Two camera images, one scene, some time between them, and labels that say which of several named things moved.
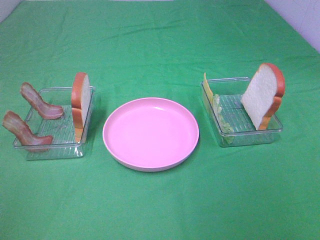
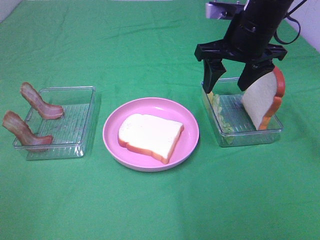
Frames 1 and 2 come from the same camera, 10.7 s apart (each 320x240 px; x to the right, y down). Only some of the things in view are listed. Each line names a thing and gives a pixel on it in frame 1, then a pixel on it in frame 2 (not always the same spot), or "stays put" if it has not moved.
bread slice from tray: [80, 95] to [153, 136]
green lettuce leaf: [226, 129] stays put
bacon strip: [46, 111] stays put
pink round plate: [151, 134] stays put
